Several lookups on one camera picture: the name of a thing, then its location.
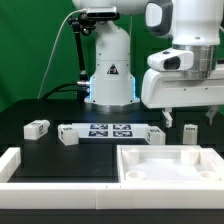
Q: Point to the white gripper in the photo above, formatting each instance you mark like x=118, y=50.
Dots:
x=173, y=89

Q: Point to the white square tabletop part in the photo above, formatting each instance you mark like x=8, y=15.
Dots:
x=169, y=164

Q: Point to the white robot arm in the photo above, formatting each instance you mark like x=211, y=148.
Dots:
x=185, y=75

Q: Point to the white right fence block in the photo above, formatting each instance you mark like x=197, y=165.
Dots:
x=217, y=160

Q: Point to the white fence block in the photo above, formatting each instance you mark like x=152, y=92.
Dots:
x=217, y=160
x=9, y=162

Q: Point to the white front fence bar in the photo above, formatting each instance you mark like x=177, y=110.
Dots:
x=204, y=195

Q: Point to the marker tag sheet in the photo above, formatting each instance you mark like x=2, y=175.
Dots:
x=106, y=130

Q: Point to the white left fence block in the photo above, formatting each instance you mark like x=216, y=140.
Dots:
x=9, y=162

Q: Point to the grey camera on mount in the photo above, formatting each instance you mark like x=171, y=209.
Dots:
x=102, y=12

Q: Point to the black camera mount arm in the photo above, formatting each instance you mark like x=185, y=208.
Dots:
x=80, y=50

